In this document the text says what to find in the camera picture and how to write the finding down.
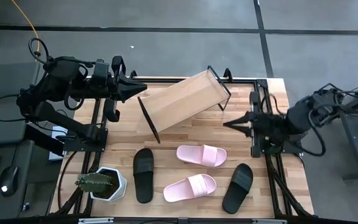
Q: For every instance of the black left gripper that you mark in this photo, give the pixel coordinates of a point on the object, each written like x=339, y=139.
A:
x=116, y=87

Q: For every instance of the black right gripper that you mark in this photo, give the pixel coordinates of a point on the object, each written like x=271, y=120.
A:
x=266, y=127

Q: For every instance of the wooden shelf with black frame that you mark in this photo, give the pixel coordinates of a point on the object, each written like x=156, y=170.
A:
x=182, y=99

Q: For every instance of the pink slide sandal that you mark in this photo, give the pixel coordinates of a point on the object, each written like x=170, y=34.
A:
x=197, y=155
x=185, y=188

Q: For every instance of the black slide sandal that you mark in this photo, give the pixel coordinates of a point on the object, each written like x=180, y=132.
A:
x=143, y=183
x=236, y=193

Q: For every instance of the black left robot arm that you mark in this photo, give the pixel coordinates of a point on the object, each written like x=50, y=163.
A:
x=57, y=74

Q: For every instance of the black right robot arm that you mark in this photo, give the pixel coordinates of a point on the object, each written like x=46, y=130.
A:
x=300, y=115

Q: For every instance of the black table clamp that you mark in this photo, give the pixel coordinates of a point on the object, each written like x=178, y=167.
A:
x=228, y=73
x=133, y=74

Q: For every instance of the white hexagonal plant pot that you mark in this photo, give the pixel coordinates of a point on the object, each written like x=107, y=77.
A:
x=121, y=183

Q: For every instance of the white power box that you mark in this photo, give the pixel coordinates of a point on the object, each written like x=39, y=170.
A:
x=54, y=156

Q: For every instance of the green cactus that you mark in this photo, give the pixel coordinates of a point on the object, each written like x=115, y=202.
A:
x=93, y=183

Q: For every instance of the black metal stand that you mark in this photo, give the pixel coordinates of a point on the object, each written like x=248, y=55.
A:
x=354, y=149

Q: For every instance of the black front bar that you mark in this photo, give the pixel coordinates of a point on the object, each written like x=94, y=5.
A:
x=154, y=221

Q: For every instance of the black computer mouse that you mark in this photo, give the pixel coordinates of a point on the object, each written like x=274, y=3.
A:
x=9, y=180

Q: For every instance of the small round knob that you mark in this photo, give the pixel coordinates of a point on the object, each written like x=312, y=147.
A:
x=26, y=206

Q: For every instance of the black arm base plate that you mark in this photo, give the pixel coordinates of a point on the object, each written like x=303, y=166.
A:
x=82, y=146
x=291, y=149

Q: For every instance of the silver bracket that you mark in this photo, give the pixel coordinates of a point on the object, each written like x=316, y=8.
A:
x=269, y=221
x=95, y=221

